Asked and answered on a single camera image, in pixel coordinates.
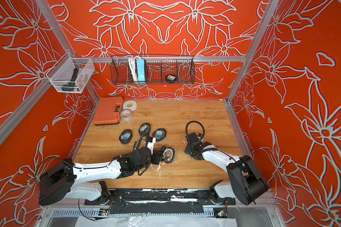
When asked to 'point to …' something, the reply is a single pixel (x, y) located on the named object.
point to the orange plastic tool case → (108, 110)
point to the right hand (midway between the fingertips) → (187, 151)
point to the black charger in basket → (171, 77)
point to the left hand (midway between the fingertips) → (165, 152)
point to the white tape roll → (130, 105)
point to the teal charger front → (159, 134)
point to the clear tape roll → (126, 115)
